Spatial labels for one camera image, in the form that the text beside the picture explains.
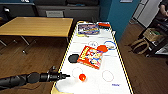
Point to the tan wicker basket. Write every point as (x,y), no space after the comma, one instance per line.
(153,35)

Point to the clear bowl blue rim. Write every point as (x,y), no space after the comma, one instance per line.
(104,45)

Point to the black bowl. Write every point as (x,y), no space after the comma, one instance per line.
(73,58)

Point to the yellow wooden table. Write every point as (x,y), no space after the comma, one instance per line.
(36,26)

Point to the white paper sign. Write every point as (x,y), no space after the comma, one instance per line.
(54,13)

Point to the colourful puzzle box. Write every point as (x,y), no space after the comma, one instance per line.
(88,29)

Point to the grey sofa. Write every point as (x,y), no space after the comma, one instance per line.
(76,10)

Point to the brown floor bag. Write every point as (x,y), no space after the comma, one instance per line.
(140,46)

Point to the black chair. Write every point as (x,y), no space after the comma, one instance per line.
(5,13)

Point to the orange snack box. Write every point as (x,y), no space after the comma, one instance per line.
(90,57)

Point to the small orange cup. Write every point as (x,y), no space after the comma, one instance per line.
(82,77)

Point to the long dark grey bench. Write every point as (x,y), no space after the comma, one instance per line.
(23,10)

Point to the yellow air hockey table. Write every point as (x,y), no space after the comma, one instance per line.
(91,87)

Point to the flat red box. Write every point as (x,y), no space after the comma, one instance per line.
(104,24)

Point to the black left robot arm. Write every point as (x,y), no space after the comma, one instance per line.
(20,80)

